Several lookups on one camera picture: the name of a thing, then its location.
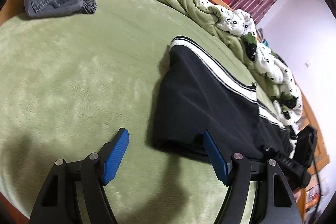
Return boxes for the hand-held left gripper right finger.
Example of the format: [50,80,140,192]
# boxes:
[203,129,302,224]

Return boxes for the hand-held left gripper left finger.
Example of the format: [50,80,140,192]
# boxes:
[28,128,130,224]

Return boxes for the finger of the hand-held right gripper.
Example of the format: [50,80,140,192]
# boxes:
[264,148,311,188]

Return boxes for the black pants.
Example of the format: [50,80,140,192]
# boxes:
[152,35,294,163]

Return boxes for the green fleece bed blanket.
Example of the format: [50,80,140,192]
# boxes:
[0,0,289,224]

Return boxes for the green and white floral quilt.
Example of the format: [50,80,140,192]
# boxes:
[155,0,303,126]

